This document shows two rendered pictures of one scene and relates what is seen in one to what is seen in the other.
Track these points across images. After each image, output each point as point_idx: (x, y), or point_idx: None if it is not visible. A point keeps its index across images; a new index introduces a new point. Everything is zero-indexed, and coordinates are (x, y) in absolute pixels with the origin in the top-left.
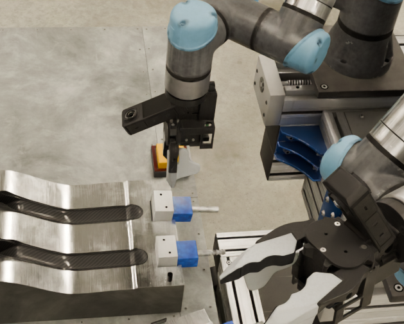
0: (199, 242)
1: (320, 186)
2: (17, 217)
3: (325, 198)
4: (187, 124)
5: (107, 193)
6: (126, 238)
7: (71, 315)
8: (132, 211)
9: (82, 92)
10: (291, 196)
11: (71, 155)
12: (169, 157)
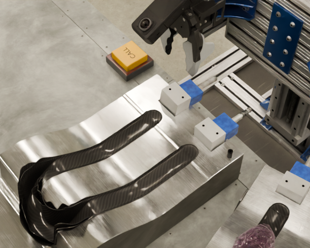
0: (205, 114)
1: (256, 21)
2: (68, 176)
3: (273, 28)
4: (201, 8)
5: (118, 113)
6: (166, 142)
7: (160, 233)
8: (150, 116)
9: (7, 41)
10: (154, 54)
11: (43, 99)
12: (193, 47)
